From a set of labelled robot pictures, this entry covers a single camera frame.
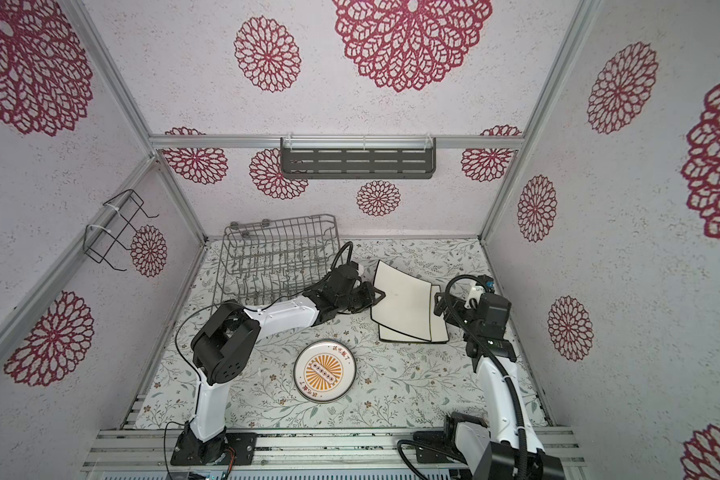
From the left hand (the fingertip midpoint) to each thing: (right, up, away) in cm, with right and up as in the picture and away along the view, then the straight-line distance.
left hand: (386, 297), depth 90 cm
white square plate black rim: (+7, -2, +5) cm, 9 cm away
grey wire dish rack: (-43, +12, +23) cm, 50 cm away
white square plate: (+16, -10, +2) cm, 19 cm away
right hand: (+18, +1, -8) cm, 19 cm away
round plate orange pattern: (-18, -20, -6) cm, 28 cm away
